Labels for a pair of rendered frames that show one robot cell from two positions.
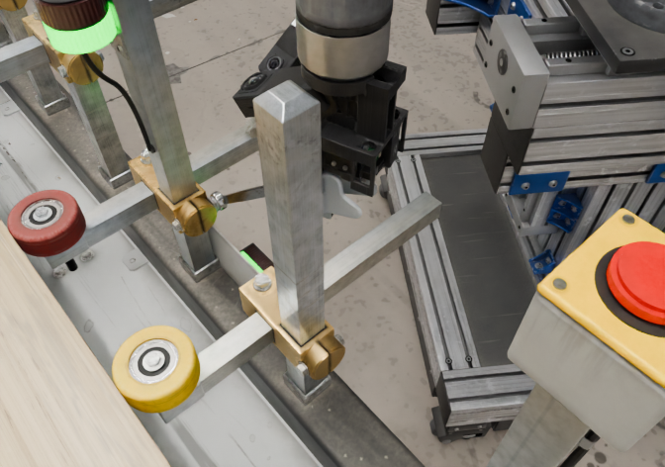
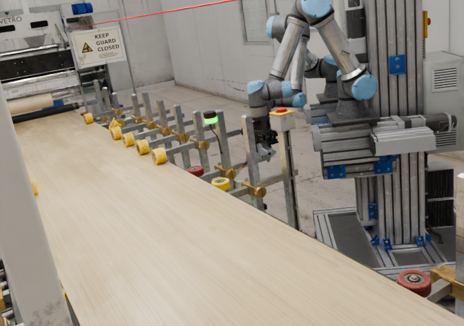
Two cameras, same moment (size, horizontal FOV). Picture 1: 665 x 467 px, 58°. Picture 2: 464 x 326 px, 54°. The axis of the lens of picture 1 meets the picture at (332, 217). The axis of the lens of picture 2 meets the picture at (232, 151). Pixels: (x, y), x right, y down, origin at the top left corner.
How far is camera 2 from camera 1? 1.56 m
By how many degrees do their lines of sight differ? 34
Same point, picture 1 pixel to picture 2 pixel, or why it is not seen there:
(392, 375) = not seen: hidden behind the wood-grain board
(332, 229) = not seen: hidden behind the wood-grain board
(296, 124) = (247, 119)
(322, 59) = (253, 113)
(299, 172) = (248, 130)
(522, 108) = (316, 142)
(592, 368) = (275, 119)
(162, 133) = (224, 147)
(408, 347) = not seen: hidden behind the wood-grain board
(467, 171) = (349, 219)
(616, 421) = (279, 126)
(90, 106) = (204, 159)
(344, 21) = (256, 105)
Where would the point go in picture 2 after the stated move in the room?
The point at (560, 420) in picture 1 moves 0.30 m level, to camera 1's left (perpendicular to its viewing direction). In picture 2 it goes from (281, 141) to (206, 147)
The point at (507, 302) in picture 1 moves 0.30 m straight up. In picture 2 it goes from (359, 255) to (356, 206)
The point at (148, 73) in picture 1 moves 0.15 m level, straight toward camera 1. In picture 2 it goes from (222, 131) to (227, 139)
